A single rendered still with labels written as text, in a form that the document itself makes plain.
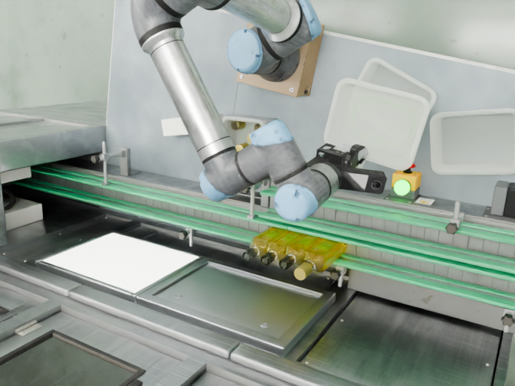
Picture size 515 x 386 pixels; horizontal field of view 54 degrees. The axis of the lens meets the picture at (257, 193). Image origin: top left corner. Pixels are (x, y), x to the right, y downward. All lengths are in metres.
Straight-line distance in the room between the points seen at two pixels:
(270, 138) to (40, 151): 1.24
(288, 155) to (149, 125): 1.17
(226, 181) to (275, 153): 0.12
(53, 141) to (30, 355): 0.93
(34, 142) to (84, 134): 0.23
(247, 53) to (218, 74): 0.46
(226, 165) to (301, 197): 0.17
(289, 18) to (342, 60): 0.36
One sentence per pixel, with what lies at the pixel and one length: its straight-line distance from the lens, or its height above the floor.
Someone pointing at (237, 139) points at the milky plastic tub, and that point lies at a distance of 1.79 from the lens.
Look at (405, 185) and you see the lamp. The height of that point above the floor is 0.85.
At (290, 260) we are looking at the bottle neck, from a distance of 1.38.
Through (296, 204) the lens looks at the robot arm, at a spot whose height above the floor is 1.46.
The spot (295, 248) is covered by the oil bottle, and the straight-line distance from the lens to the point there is 1.42.
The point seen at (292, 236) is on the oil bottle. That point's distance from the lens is 1.51.
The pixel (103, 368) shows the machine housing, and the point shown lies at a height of 1.55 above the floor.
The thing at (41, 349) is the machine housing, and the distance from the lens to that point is 1.40.
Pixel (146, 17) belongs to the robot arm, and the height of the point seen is 1.47.
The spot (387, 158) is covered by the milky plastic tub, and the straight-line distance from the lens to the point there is 1.24.
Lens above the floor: 2.27
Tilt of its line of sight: 57 degrees down
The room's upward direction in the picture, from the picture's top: 114 degrees counter-clockwise
